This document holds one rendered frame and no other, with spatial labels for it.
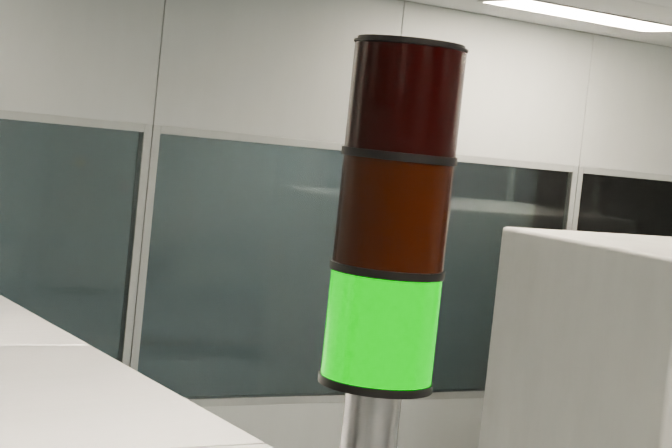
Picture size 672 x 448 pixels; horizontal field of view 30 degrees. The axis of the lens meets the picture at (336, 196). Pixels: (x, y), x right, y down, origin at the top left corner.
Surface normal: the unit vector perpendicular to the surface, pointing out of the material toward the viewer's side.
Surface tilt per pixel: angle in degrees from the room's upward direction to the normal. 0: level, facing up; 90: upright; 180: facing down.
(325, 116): 90
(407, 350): 90
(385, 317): 90
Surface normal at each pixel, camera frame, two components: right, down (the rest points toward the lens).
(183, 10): 0.52, 0.10
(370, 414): -0.10, 0.04
